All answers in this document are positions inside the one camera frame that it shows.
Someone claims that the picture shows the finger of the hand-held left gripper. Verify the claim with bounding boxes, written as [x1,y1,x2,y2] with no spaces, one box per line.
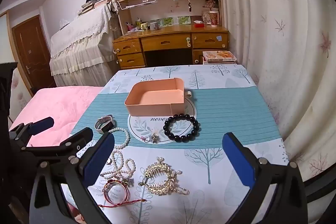
[21,127,94,161]
[9,117,55,147]

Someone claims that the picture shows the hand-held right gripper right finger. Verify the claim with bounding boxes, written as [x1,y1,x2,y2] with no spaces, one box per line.
[222,132,308,224]

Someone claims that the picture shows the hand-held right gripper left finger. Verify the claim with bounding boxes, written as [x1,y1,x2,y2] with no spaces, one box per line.
[29,132,116,224]

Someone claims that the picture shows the long white pearl necklace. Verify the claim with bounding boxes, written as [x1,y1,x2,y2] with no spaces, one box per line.
[100,149,136,180]

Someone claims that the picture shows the grey wrist watch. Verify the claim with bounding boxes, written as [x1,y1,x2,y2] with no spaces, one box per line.
[95,114,115,134]

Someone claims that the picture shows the white pearl bracelet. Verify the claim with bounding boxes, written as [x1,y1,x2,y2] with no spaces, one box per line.
[108,127,131,150]

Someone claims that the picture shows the gold pearl hair claw clip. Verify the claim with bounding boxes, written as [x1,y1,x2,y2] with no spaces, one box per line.
[138,157,190,196]

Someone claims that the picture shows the black bead bracelet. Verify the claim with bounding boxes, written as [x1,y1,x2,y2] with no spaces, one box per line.
[163,114,200,143]

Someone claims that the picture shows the pink plastic storage box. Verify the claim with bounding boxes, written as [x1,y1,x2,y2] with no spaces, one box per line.
[124,77,185,117]

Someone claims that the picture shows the pink blanket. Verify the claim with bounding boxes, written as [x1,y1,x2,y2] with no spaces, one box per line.
[9,86,105,147]

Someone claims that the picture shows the tree print tablecloth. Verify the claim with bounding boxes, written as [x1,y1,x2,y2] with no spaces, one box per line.
[60,64,290,224]

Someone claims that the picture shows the brown wooden door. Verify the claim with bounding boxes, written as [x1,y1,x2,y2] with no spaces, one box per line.
[11,15,57,97]

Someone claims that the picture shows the lace covered piano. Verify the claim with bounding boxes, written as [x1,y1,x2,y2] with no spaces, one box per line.
[49,4,118,87]

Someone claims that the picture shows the stack of picture books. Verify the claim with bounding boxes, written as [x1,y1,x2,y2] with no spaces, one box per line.
[202,50,238,65]

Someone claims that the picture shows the pile of books on piano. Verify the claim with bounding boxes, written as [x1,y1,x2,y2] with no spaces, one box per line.
[77,0,113,16]

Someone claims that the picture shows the wooden desk with drawers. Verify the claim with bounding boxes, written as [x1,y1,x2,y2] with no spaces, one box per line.
[112,25,229,69]

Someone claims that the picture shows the leaf print curtain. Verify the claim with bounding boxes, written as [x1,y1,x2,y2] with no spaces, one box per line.
[214,0,336,188]

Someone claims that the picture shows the patterned tall cup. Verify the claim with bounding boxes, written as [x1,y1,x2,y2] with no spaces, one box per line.
[209,10,220,28]

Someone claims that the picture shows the white wire hanging rack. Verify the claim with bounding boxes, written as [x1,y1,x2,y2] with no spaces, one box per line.
[117,0,158,10]

